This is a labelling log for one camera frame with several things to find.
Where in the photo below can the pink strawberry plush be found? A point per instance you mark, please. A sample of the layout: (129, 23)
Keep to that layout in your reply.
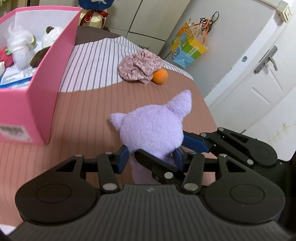
(6, 57)

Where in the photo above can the white mesh bath pouf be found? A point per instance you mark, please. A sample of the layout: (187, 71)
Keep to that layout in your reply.
(19, 44)

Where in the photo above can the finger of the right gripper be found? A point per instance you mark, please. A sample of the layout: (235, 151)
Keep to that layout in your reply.
(197, 142)
(162, 172)

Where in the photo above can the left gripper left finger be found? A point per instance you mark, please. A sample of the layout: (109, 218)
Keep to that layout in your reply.
(109, 164)

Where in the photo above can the beige wardrobe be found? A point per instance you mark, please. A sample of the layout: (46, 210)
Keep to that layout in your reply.
(147, 23)

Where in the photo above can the blue wet wipes pack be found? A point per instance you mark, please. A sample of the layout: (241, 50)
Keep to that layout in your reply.
(23, 83)

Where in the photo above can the colourful paper gift bag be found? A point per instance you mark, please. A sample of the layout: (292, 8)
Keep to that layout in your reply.
(189, 44)

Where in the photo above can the white brown panda plush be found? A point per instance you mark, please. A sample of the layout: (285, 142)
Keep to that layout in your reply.
(51, 35)

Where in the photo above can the cream gift box red ribbon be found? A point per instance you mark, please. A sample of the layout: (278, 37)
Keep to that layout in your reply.
(92, 18)

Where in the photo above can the flower bouquet blue wrap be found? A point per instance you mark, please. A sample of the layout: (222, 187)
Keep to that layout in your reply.
(97, 5)

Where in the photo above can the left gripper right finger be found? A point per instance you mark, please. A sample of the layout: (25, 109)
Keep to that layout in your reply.
(192, 164)

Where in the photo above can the white door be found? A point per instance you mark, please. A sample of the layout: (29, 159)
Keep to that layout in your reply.
(262, 105)

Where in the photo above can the orange ball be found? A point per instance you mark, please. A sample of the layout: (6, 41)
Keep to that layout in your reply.
(160, 76)

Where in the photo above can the green round plush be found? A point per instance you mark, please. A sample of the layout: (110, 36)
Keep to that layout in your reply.
(33, 43)

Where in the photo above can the pink floral fabric cap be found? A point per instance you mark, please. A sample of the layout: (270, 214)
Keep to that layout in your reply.
(140, 66)

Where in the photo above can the purple cat plush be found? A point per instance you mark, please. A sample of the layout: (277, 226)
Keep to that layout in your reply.
(156, 129)

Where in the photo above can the striped pink bed sheet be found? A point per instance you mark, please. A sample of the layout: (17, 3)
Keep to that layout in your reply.
(81, 119)

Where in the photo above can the pink cardboard storage box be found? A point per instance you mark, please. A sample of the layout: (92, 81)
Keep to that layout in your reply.
(27, 113)

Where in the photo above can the white wet wipes pack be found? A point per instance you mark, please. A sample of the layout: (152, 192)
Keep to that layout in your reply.
(14, 75)

